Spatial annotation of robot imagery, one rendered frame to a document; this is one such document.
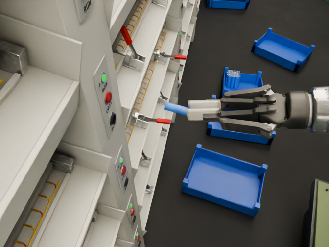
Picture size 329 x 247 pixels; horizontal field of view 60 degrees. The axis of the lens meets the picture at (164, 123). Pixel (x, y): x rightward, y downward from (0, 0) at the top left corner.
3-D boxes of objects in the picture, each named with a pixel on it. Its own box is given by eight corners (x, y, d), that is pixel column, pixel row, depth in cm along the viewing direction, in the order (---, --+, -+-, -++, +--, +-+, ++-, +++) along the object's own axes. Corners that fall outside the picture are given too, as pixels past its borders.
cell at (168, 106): (166, 100, 62) (194, 108, 62) (165, 102, 64) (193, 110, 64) (163, 108, 62) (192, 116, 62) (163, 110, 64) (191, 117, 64)
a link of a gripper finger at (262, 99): (275, 101, 56) (276, 96, 57) (219, 98, 60) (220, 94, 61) (274, 115, 59) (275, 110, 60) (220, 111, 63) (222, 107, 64)
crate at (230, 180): (262, 174, 123) (268, 164, 117) (254, 217, 111) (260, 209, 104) (196, 153, 130) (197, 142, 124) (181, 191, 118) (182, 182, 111)
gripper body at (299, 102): (308, 81, 55) (258, 82, 58) (313, 112, 50) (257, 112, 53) (303, 108, 61) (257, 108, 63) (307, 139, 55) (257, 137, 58)
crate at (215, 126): (269, 113, 145) (273, 102, 139) (270, 145, 133) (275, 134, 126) (210, 105, 149) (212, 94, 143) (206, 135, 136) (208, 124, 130)
